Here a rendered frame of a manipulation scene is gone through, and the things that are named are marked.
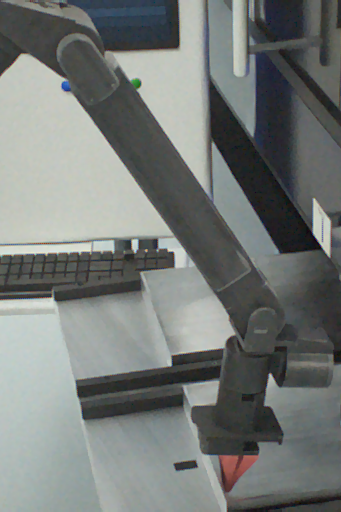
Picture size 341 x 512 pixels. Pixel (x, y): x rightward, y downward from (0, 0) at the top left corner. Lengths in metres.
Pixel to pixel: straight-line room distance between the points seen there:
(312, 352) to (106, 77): 0.43
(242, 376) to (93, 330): 0.52
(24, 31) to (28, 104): 1.02
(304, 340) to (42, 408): 1.95
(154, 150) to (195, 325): 0.65
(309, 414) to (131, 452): 0.25
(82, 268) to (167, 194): 0.90
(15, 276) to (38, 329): 1.49
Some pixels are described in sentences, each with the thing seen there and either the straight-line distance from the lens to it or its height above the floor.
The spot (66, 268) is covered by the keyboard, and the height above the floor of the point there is 0.82.
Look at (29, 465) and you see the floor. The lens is 3.26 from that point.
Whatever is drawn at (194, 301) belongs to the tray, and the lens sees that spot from 2.08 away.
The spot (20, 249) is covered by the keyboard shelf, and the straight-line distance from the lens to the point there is 2.47.
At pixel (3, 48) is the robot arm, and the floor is 1.48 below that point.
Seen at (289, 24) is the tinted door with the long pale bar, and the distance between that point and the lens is 2.11.
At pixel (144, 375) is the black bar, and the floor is 0.90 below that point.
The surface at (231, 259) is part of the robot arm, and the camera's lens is 1.48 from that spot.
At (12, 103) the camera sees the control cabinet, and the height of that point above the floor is 1.08.
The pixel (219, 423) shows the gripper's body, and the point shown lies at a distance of 1.60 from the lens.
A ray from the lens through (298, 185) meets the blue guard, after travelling 2.10.
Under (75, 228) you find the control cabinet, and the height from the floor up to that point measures 0.83.
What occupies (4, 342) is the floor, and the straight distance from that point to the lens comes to 3.76.
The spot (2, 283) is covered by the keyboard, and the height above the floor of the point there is 0.83.
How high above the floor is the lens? 1.90
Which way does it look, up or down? 27 degrees down
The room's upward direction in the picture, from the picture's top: 3 degrees counter-clockwise
